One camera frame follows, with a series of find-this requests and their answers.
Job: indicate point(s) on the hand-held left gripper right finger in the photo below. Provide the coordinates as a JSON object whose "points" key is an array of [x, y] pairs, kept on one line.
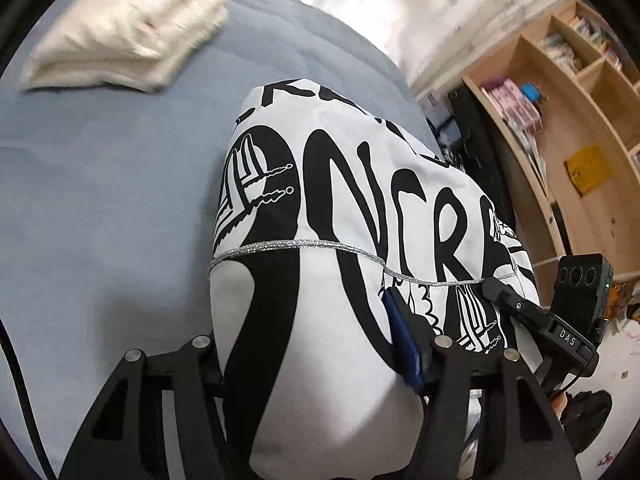
{"points": [[402, 345]]}

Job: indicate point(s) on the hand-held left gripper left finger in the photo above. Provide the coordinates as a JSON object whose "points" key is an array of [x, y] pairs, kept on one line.
{"points": [[200, 365]]}

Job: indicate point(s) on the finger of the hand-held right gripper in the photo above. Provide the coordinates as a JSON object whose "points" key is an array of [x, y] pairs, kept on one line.
{"points": [[510, 301]]}

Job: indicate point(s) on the black and white printed jacket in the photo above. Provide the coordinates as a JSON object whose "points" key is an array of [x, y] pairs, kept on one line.
{"points": [[310, 285]]}

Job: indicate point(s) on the black bag on floor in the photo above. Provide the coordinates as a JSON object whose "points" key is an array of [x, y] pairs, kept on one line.
{"points": [[590, 420]]}

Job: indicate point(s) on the yellow cloth on shelf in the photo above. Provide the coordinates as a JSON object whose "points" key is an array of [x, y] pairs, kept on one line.
{"points": [[590, 170]]}

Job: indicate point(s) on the pink drawer organizer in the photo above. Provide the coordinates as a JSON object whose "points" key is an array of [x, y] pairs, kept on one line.
{"points": [[510, 102]]}

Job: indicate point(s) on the wooden shelf unit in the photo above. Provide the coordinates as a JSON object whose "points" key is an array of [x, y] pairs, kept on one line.
{"points": [[575, 110]]}

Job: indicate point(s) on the small blue box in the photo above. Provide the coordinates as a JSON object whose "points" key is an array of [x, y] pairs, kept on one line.
{"points": [[531, 94]]}

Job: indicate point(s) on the white paper box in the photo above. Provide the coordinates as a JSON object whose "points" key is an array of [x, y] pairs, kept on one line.
{"points": [[433, 100]]}

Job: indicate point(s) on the row of small books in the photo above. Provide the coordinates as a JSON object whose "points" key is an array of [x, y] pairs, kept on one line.
{"points": [[560, 52]]}

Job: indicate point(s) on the white sheer curtain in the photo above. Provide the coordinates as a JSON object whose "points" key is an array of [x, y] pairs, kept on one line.
{"points": [[450, 0]]}

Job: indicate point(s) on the cream puffer jacket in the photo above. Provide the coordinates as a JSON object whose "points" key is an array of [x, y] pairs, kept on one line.
{"points": [[125, 30]]}

